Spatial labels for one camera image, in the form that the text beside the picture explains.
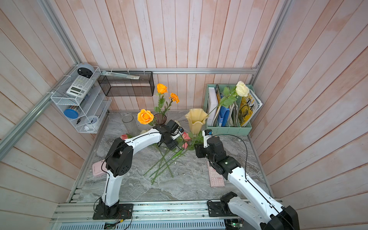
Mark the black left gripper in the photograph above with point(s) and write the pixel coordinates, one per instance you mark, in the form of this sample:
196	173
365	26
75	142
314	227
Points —
172	145

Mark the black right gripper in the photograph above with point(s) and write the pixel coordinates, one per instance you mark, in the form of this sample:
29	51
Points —
200	150

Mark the orange rose large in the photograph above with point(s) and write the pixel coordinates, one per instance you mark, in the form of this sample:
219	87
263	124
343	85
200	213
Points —
145	117

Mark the orange carnation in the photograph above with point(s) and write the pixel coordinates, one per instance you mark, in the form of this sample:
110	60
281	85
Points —
172	99

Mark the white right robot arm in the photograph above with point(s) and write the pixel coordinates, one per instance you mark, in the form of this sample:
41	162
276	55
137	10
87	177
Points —
262	212

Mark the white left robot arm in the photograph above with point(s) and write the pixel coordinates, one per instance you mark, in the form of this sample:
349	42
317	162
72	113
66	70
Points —
119	158

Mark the dark purple glass vase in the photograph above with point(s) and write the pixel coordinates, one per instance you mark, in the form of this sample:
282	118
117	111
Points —
159	119

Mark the pink rose centre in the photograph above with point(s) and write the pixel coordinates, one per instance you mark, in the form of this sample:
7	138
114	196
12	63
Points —
168	158

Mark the pink rose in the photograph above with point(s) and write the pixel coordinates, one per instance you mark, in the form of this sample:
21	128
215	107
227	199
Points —
124	137
168	158

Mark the yellow ruffled vase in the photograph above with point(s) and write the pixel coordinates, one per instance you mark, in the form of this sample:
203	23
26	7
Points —
196	118

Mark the pink calculator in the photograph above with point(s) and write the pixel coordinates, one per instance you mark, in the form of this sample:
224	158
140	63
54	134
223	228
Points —
216	180

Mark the mint green file organizer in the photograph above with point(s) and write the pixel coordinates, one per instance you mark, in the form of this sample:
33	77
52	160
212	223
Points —
235	130

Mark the blue folder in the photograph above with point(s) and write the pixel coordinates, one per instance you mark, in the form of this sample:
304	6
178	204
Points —
223	116

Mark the clear glass vase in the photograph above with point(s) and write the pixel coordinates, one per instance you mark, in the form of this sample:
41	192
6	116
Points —
130	125

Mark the white book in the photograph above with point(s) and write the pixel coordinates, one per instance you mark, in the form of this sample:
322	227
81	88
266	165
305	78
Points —
212	106

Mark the pink rose left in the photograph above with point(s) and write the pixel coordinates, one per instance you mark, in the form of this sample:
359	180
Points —
124	137

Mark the yellow cover magazine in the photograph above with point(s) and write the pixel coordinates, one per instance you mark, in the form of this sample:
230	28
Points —
249	105

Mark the cream rose centre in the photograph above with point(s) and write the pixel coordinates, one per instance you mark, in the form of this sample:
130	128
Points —
230	95

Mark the white mug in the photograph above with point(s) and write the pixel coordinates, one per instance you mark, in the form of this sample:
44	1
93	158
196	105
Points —
91	123

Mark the pink heart-shaped box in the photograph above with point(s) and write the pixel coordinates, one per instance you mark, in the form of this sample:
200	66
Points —
99	168

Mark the white desk calculator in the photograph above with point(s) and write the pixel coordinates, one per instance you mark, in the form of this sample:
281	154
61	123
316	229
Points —
80	87

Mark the blue lidded jar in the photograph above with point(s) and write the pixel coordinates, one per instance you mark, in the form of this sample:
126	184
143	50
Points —
72	111

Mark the round grey speaker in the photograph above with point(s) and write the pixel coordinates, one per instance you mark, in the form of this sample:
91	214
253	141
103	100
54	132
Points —
85	70

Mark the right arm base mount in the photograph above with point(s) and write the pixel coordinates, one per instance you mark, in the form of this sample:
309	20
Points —
220	208

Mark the black mesh wall basket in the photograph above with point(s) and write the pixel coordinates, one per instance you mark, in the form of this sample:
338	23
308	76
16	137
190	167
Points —
127	83

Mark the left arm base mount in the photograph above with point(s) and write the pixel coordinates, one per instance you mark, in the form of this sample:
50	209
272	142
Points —
117	211

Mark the white wire wall shelf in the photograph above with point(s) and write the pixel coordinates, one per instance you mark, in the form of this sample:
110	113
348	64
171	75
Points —
95	103

